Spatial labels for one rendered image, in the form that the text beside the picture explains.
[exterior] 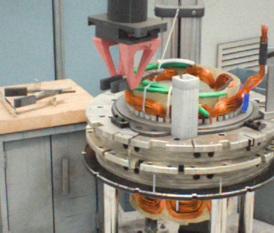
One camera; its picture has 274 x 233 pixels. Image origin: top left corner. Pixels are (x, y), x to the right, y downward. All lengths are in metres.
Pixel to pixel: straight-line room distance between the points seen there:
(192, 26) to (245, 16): 2.06
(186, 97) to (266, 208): 0.52
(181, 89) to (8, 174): 0.39
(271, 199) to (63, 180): 0.43
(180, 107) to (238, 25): 2.61
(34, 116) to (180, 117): 0.30
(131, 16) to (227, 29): 2.60
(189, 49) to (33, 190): 0.52
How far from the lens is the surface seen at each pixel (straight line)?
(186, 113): 1.03
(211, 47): 3.54
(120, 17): 1.00
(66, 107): 1.27
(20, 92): 1.30
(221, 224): 1.11
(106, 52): 1.03
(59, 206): 1.33
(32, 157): 1.27
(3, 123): 1.23
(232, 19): 3.59
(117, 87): 1.02
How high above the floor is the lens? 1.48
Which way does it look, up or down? 20 degrees down
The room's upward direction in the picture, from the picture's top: straight up
